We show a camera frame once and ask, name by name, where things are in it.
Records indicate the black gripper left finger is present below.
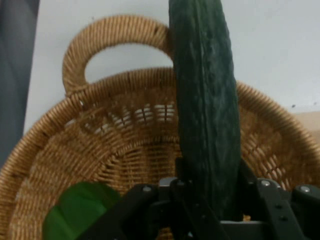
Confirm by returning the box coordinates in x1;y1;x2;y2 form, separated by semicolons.
79;157;233;240

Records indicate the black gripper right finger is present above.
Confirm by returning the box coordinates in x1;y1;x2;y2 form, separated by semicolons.
239;159;320;240

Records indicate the dark green cucumber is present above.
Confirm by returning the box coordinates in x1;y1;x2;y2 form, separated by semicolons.
168;0;242;222

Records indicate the green bell pepper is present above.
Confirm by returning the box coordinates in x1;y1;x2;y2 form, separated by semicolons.
42;181;123;240

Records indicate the woven wicker basket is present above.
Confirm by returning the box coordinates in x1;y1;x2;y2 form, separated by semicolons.
0;15;320;240

